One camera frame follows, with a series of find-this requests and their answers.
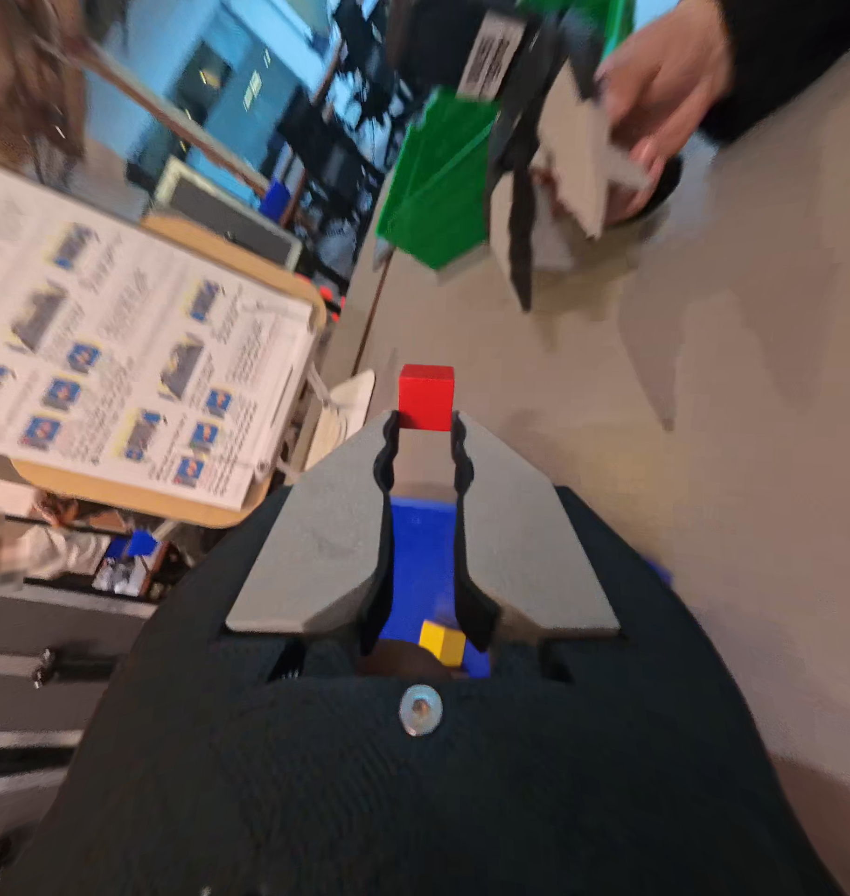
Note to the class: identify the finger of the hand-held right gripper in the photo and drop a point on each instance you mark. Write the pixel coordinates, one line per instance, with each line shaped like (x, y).
(554, 245)
(502, 217)

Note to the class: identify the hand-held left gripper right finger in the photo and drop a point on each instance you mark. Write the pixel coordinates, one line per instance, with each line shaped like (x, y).
(530, 553)

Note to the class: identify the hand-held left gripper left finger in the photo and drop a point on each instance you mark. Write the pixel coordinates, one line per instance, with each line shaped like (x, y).
(313, 553)

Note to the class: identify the green plastic bin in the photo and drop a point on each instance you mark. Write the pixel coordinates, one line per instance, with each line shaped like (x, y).
(439, 189)

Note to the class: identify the blue plastic bin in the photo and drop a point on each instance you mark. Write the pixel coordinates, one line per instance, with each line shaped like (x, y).
(421, 560)

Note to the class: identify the yellow wooden cube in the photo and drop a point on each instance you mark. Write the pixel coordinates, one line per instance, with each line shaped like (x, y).
(442, 642)

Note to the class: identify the red wooden cube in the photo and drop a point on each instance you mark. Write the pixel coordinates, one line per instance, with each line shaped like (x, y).
(426, 399)

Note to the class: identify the person's right forearm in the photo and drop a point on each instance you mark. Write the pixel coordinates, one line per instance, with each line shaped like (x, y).
(796, 56)

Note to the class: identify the person's right hand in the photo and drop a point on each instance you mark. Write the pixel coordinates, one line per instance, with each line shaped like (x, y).
(670, 77)

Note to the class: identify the small blue storage bin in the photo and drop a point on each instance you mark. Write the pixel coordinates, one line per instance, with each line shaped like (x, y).
(274, 199)

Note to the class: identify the grey aluminium-framed case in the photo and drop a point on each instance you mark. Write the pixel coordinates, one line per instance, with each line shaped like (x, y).
(229, 217)
(47, 623)

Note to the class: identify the diagonal support beam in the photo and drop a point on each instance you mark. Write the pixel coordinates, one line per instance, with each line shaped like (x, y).
(173, 122)

